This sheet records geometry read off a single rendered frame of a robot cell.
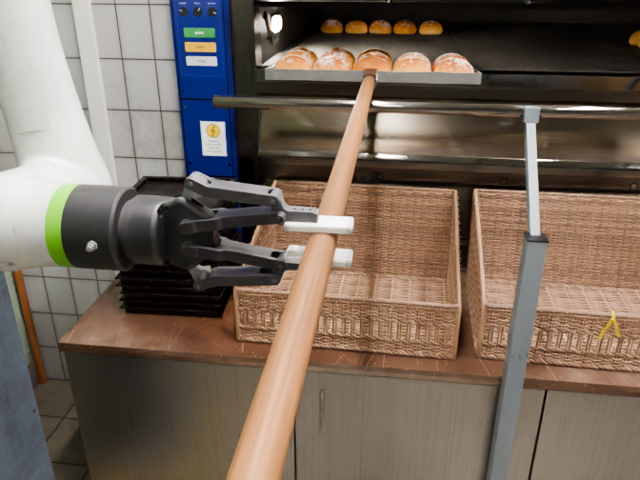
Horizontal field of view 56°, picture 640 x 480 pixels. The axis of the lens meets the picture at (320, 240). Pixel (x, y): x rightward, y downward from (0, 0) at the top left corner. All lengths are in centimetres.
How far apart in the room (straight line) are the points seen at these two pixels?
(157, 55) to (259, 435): 160
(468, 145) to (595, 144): 35
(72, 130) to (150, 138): 116
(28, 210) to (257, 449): 41
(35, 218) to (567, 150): 149
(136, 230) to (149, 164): 135
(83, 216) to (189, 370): 98
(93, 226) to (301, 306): 26
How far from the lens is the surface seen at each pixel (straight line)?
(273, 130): 183
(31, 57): 80
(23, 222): 69
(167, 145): 194
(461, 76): 160
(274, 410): 39
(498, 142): 182
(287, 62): 163
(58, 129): 80
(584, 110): 145
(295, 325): 46
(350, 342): 151
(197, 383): 161
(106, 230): 65
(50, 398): 250
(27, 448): 146
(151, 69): 190
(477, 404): 156
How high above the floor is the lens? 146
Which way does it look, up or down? 25 degrees down
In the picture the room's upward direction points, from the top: straight up
